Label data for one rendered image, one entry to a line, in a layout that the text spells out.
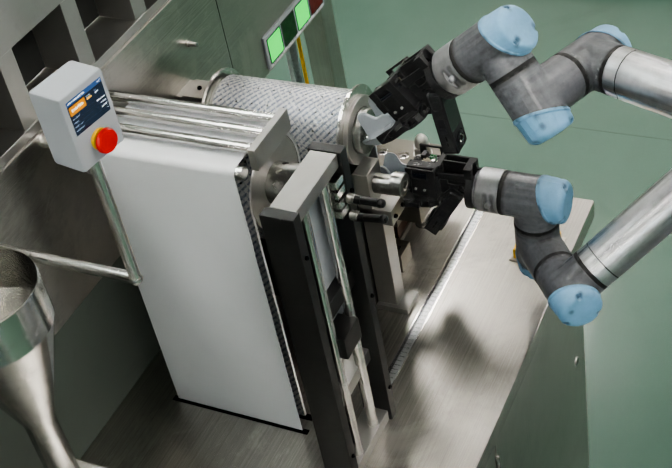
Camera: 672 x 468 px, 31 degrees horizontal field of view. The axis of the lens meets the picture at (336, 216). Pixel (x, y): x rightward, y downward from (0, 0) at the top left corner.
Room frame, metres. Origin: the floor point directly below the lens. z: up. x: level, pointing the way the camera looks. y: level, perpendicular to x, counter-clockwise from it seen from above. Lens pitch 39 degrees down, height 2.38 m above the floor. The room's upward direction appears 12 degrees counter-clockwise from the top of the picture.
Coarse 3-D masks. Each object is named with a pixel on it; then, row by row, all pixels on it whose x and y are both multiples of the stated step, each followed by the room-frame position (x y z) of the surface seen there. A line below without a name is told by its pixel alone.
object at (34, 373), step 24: (24, 288) 1.11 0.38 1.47; (0, 312) 1.11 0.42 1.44; (48, 336) 1.02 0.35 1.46; (24, 360) 0.99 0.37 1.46; (48, 360) 1.02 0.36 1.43; (0, 384) 0.99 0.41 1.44; (24, 384) 1.00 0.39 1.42; (48, 384) 1.03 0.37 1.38; (0, 408) 1.02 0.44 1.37; (24, 408) 1.01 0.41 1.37; (48, 408) 1.03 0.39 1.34; (48, 432) 1.03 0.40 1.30; (48, 456) 1.03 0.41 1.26; (72, 456) 1.05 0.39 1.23
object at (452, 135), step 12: (432, 96) 1.48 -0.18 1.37; (432, 108) 1.48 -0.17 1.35; (444, 108) 1.47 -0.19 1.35; (456, 108) 1.50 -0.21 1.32; (444, 120) 1.47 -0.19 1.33; (456, 120) 1.49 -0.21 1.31; (444, 132) 1.47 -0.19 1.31; (456, 132) 1.47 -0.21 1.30; (444, 144) 1.47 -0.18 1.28; (456, 144) 1.46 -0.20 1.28
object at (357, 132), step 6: (360, 108) 1.60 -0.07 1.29; (366, 108) 1.60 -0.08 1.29; (372, 114) 1.61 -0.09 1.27; (354, 120) 1.58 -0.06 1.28; (354, 126) 1.57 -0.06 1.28; (360, 126) 1.57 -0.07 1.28; (354, 132) 1.57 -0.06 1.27; (360, 132) 1.56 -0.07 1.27; (354, 138) 1.57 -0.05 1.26; (360, 138) 1.56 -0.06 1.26; (354, 144) 1.56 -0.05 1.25; (360, 144) 1.56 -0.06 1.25; (360, 150) 1.56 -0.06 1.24; (366, 150) 1.57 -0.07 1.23
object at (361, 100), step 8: (216, 88) 1.72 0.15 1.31; (360, 96) 1.61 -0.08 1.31; (352, 104) 1.59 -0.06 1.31; (360, 104) 1.60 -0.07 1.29; (368, 104) 1.63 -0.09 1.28; (352, 112) 1.58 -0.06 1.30; (352, 120) 1.57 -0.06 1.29; (344, 128) 1.56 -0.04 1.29; (352, 128) 1.57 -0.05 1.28; (344, 136) 1.55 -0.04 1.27; (344, 144) 1.55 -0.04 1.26; (352, 144) 1.56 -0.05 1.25; (352, 152) 1.56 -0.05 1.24; (352, 160) 1.55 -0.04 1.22; (360, 160) 1.58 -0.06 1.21
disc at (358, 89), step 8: (352, 88) 1.61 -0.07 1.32; (360, 88) 1.63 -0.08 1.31; (368, 88) 1.65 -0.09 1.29; (352, 96) 1.60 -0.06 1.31; (344, 104) 1.58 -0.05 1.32; (344, 112) 1.57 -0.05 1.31; (344, 120) 1.57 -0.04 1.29; (336, 128) 1.55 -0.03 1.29; (336, 136) 1.55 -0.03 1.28; (352, 168) 1.57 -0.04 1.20
